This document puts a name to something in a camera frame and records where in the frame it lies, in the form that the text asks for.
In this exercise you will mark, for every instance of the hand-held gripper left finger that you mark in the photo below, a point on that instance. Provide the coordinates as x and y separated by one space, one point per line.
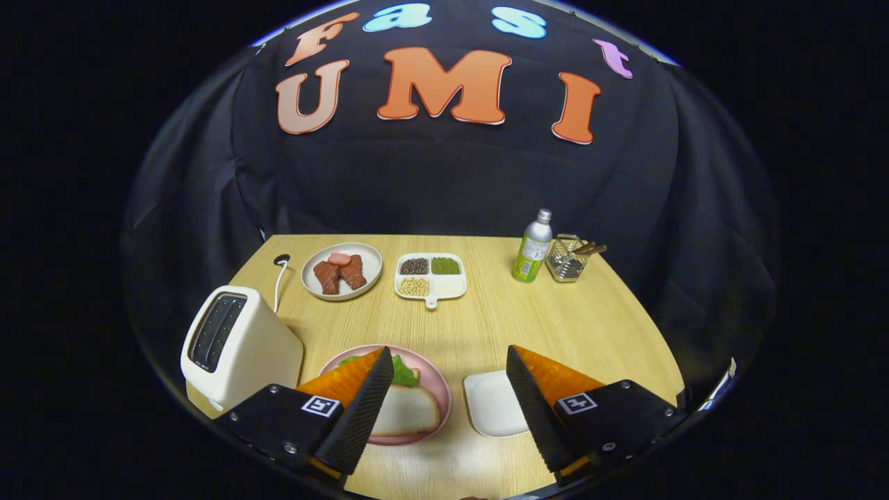
361 417

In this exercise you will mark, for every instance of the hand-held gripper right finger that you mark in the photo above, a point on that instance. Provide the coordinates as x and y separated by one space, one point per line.
535 410

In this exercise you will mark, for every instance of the rounded brown-crust bread slice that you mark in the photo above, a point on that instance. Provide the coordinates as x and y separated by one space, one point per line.
410 413

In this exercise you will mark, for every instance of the green lettuce leaf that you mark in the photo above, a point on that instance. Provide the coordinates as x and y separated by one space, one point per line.
403 375

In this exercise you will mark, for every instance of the white square plate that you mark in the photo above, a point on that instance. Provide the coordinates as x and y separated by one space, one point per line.
493 406

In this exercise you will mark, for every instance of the pink round plate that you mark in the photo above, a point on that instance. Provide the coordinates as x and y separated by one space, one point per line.
441 389

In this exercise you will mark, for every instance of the white toaster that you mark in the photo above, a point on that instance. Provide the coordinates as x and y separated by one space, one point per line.
257 354

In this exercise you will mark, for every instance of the pile of yellow beans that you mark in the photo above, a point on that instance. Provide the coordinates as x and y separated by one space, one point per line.
414 287

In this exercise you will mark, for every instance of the brown meat piece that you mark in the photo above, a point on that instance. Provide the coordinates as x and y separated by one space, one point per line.
353 273
326 278

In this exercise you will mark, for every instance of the white divided dish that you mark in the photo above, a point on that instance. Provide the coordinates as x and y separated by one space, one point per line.
450 286

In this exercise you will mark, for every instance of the beige round plate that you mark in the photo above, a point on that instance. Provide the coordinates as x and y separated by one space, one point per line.
371 260

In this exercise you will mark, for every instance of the silver bottle with green label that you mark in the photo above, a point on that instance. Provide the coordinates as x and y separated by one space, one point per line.
532 250

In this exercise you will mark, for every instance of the pile of dark beans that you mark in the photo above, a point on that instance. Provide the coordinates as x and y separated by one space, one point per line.
414 266

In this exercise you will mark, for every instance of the pile of green beans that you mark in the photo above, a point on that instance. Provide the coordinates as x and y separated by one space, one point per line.
446 265

